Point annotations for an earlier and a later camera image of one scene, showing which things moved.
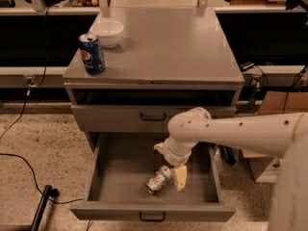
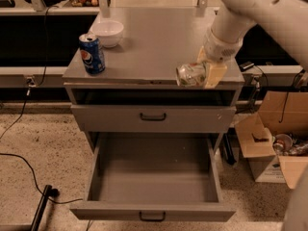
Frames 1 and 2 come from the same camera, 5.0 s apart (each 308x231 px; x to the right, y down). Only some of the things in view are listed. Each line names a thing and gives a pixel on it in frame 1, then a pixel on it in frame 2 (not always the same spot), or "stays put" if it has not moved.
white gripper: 173,156 to 218,49
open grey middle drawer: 123,163 stays put
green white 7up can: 158,180 to 191,75
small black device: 243,66 stays put
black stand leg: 49,192 stays put
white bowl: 109,32 stays put
